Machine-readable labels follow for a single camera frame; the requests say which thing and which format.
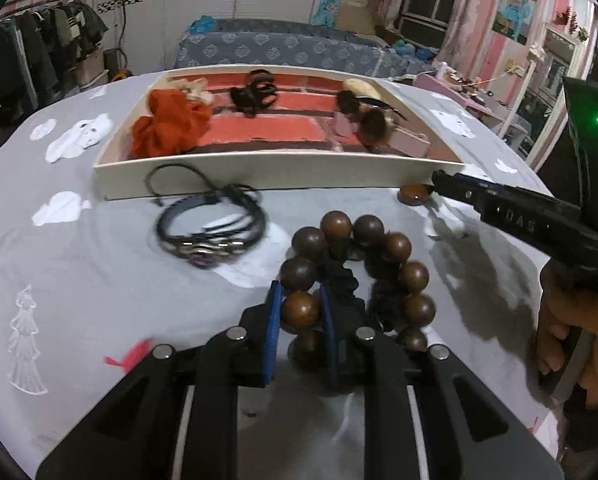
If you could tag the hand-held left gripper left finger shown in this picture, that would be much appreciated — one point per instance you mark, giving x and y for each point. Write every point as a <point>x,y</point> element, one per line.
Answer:
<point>214,385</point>

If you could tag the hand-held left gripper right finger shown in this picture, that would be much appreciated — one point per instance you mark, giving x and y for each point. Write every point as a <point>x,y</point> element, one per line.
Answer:
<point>404,410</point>

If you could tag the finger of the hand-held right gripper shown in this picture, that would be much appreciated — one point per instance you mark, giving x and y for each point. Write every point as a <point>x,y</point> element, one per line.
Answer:
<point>524,220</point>

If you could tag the small brown amber stone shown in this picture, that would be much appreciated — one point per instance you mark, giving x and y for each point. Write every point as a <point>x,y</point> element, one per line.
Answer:
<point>414,195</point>

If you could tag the black scrunchie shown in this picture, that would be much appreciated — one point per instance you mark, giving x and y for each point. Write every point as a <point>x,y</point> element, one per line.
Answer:
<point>344,280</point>

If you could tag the white tray with red lining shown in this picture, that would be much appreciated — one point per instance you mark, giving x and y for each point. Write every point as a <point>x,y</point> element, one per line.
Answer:
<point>279,172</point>

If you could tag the orange fabric scrunchie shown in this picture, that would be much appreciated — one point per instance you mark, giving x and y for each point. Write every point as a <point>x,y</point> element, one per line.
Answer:
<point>164,127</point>

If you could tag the black claw hair clip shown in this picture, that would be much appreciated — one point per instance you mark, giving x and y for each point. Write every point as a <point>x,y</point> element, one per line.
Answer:
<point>251,95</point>

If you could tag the beige fluffy scrunchie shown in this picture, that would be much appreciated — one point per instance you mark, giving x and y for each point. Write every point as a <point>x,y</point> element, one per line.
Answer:
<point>194,90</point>

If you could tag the white shelf unit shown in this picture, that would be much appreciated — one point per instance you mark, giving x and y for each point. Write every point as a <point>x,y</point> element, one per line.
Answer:
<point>554,80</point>

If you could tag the pink side table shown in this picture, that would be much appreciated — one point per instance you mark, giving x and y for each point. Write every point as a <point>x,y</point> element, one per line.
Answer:
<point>459,95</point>

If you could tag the sofa with blue patterned cover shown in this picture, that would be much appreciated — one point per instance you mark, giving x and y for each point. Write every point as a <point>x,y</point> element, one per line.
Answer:
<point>279,50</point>

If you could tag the pink storage box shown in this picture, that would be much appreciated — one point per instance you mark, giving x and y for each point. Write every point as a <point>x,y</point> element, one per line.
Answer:
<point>91,70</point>

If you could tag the white wardrobe with patterned band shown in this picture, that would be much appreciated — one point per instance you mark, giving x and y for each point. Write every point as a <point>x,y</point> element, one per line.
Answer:
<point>204,20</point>

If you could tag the black garment steamer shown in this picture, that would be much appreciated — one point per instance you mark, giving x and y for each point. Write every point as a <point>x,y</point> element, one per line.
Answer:
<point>121,20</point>

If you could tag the row of dark hanging clothes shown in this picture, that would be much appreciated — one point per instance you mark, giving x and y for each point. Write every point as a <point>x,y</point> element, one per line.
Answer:
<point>44,45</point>

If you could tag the wall poster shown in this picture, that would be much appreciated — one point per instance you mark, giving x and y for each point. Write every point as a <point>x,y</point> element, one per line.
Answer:
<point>515,12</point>

